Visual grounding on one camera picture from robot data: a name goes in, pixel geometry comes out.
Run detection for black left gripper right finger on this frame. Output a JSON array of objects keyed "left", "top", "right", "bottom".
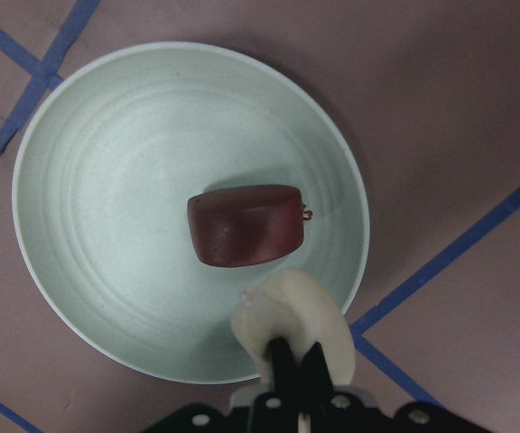
[{"left": 302, "top": 343, "right": 334, "bottom": 432}]

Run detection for brown bun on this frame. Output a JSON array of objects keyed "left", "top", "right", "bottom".
[{"left": 187, "top": 185, "right": 313, "bottom": 268}]

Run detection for pale green plate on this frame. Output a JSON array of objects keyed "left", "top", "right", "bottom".
[{"left": 12, "top": 41, "right": 370, "bottom": 383}]

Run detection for white steamed bun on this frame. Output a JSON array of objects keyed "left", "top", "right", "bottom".
[{"left": 231, "top": 268, "right": 356, "bottom": 385}]

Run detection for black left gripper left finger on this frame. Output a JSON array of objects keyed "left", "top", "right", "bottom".
[{"left": 266, "top": 337, "right": 301, "bottom": 432}]

